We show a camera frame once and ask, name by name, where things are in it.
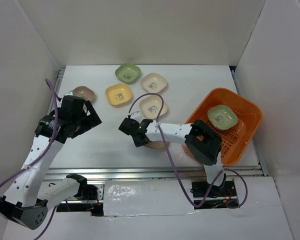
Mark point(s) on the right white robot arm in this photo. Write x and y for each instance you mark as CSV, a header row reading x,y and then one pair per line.
x,y
202,141

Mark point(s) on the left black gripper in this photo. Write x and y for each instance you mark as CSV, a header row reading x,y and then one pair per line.
x,y
91,120

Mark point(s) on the aluminium frame rail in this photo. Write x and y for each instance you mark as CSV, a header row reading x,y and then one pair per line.
x,y
105,153

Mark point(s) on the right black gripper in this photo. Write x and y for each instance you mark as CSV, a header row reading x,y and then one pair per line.
x,y
138,144

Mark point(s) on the cream plate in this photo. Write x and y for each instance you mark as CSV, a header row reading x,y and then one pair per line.
x,y
150,106
153,83

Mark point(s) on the cream plate at back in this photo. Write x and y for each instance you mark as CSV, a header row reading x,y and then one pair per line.
x,y
153,83

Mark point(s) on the cream plate in middle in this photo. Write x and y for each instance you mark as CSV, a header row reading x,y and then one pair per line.
x,y
150,106

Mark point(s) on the brown plate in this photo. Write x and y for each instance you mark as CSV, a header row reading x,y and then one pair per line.
x,y
157,145
84,92

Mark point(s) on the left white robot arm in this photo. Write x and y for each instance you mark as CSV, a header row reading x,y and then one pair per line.
x,y
24,202

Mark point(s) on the white foil cover panel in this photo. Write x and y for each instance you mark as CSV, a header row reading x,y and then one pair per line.
x,y
145,198

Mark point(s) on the yellow square plate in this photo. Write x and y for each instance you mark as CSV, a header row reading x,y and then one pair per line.
x,y
118,94

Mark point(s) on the green plate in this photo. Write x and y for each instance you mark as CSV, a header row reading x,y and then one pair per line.
x,y
128,73
222,117

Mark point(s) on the orange plastic bin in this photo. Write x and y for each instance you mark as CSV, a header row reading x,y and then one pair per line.
x,y
237,137

